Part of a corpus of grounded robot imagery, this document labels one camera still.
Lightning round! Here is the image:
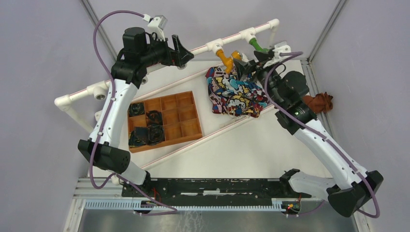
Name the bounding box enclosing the comic print cloth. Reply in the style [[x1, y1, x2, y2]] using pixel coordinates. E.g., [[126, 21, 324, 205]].
[[205, 66, 268, 118]]

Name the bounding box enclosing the brown cloth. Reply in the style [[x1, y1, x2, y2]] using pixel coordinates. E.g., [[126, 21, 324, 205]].
[[302, 92, 333, 114]]

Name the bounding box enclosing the white pvc pipe frame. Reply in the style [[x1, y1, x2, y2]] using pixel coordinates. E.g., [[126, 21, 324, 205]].
[[54, 18, 280, 188]]

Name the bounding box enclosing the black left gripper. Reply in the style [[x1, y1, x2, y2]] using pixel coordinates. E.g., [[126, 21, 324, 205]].
[[141, 34, 194, 68]]

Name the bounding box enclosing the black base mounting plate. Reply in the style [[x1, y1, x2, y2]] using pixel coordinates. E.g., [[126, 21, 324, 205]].
[[121, 178, 312, 207]]

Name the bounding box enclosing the green plastic water faucet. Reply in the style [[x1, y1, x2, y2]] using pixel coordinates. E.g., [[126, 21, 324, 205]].
[[249, 38, 269, 53]]

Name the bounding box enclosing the white slotted cable duct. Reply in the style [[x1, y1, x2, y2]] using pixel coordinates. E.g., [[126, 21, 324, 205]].
[[84, 199, 285, 212]]

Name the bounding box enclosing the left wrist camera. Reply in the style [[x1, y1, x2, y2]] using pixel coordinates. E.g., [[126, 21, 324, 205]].
[[143, 14, 168, 42]]

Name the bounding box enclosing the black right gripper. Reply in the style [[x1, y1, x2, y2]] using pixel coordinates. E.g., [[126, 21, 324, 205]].
[[233, 51, 283, 108]]

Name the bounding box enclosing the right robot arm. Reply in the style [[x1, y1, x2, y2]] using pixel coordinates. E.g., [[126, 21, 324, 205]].
[[234, 51, 383, 218]]

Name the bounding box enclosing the wooden compartment tray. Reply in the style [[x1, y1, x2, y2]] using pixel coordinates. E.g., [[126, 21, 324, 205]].
[[127, 91, 203, 153]]

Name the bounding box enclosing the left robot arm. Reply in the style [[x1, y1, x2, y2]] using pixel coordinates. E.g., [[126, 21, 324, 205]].
[[78, 27, 194, 197]]

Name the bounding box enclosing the dark patterned rolled cloth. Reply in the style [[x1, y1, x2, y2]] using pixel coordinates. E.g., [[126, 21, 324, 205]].
[[128, 124, 165, 147]]

